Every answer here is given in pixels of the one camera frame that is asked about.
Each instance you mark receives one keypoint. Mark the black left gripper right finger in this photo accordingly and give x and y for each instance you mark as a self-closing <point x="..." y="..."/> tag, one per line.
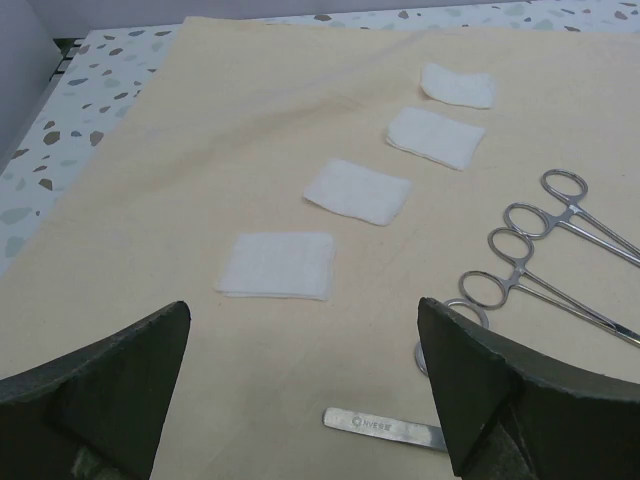
<point x="510" y="412"/>

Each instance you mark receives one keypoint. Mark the steel forceps far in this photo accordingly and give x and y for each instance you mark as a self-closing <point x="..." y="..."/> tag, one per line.
<point x="621" y="247"/>

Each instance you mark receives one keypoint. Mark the steel scissors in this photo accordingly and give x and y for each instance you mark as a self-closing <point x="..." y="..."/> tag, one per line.
<point x="460" y="302"/>

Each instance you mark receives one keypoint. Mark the beige cloth mat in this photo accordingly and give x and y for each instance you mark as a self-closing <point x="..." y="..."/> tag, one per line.
<point x="233" y="126"/>

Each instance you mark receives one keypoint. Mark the white gauze pad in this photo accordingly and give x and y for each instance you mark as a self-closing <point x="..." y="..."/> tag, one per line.
<point x="280" y="265"/>
<point x="351" y="190"/>
<point x="476" y="90"/>
<point x="434" y="137"/>

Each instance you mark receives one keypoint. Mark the steel forceps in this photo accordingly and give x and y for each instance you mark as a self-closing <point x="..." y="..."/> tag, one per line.
<point x="522" y="279"/>
<point x="621" y="247"/>

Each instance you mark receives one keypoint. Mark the steel forceps middle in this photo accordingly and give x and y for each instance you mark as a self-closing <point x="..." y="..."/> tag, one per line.
<point x="522" y="279"/>

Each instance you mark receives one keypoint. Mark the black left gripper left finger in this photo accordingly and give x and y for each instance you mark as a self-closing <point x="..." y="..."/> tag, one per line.
<point x="99" y="411"/>

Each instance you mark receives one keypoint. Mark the steel tweezers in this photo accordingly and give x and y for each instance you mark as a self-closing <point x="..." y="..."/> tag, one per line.
<point x="427" y="436"/>

